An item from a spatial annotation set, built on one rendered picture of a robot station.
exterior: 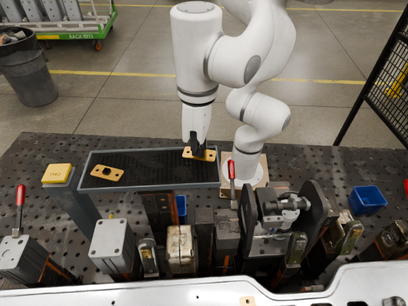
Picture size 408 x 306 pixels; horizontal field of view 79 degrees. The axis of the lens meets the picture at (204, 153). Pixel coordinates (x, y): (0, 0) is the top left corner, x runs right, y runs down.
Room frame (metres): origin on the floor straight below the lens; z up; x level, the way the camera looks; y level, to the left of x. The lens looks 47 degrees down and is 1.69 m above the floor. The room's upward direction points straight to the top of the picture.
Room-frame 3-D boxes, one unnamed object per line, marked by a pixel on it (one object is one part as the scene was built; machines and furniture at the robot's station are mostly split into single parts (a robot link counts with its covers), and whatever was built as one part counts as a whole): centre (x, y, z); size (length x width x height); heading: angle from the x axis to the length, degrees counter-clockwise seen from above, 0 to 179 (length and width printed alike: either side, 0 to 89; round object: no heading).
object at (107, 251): (0.27, 0.23, 0.90); 0.13 x 0.10 x 0.41; 3
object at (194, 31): (0.44, 0.01, 1.49); 0.09 x 0.08 x 0.13; 53
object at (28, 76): (2.47, 1.91, 0.36); 0.54 x 0.50 x 0.73; 176
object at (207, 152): (0.44, 0.01, 1.22); 0.08 x 0.04 x 0.01; 78
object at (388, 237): (0.31, -0.56, 0.88); 0.07 x 0.06 x 0.35; 3
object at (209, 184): (0.44, 0.14, 1.16); 0.37 x 0.14 x 0.02; 93
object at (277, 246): (0.33, -0.20, 0.94); 0.18 x 0.13 x 0.49; 93
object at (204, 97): (0.44, 0.01, 1.41); 0.09 x 0.08 x 0.03; 168
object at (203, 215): (0.33, 0.00, 0.90); 0.05 x 0.05 x 0.40; 3
